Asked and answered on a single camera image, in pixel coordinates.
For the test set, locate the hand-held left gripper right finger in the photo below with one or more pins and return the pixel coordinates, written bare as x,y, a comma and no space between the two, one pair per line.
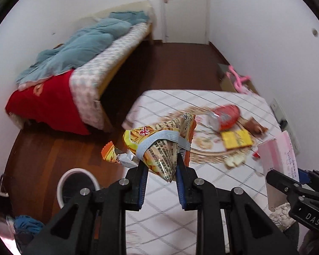
181,184

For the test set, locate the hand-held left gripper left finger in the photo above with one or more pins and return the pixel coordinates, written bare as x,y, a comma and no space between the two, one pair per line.
141,184

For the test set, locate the pink paper box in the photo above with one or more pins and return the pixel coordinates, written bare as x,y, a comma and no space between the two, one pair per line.
279,154

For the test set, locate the orange yellow snack bag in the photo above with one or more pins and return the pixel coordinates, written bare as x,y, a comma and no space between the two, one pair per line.
159,144

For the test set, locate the white checked tablecloth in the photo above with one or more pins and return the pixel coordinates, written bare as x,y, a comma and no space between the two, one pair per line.
175,223

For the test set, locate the round cracker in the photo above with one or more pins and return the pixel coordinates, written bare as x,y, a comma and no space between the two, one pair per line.
202,142

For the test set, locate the small white food scrap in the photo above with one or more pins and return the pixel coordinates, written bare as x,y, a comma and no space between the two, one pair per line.
234,161

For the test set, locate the black plug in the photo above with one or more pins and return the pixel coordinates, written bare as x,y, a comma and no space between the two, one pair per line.
283,123

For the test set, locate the yellow flat packet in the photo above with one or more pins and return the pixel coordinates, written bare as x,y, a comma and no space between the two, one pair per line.
236,139

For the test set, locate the brown crumpled wrapper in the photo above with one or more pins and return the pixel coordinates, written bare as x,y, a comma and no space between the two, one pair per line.
254,125

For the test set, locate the white round waste bin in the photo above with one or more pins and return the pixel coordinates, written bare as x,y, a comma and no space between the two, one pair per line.
77,186

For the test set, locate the red snack packet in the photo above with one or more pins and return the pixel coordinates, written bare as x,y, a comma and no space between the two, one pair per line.
223,117

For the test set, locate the pink clothes hanger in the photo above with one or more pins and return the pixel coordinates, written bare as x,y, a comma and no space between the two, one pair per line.
238,79

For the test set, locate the patterned bed sheet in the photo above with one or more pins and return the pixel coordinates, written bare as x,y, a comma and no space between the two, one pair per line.
95,82

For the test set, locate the cardboard box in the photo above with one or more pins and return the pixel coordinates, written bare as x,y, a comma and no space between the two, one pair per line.
230,78

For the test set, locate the blue cloth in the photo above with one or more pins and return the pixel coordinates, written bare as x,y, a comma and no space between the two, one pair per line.
28,223

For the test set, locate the wooden bed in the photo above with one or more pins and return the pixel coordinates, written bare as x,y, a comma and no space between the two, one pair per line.
117,66

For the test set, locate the red blanket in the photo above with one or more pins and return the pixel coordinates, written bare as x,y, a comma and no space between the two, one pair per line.
50,103

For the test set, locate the light blue duvet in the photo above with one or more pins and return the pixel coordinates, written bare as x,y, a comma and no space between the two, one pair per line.
79,50

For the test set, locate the white door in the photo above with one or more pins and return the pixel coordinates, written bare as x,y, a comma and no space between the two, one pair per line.
184,8

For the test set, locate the round wall hook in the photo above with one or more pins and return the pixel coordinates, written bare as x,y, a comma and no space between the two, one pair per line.
314,32

